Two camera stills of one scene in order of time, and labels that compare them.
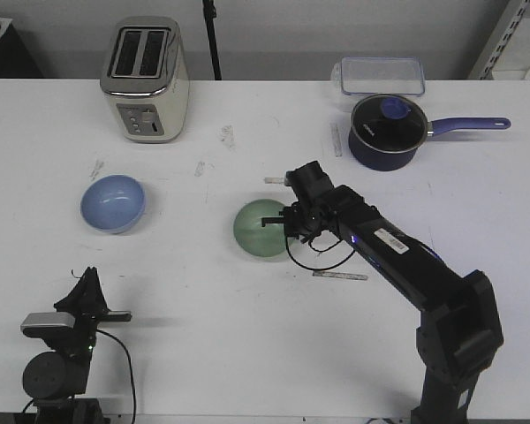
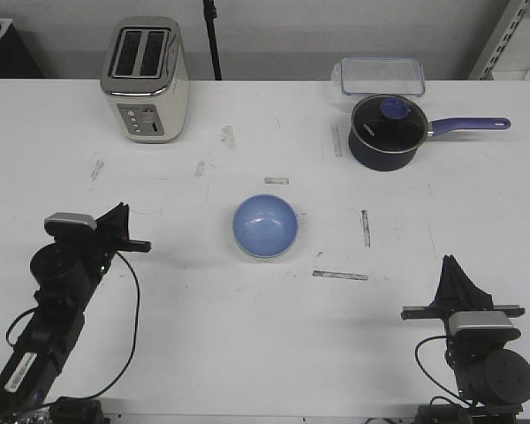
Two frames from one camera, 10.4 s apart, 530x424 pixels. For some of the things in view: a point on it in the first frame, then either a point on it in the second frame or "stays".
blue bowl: [113, 204] -> [266, 225]
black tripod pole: [209, 16] stays
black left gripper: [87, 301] -> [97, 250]
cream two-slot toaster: [145, 74] stays
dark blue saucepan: [387, 131] stays
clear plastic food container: [380, 75] stays
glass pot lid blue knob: [389, 123] stays
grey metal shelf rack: [518, 41] stays
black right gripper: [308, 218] -> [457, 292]
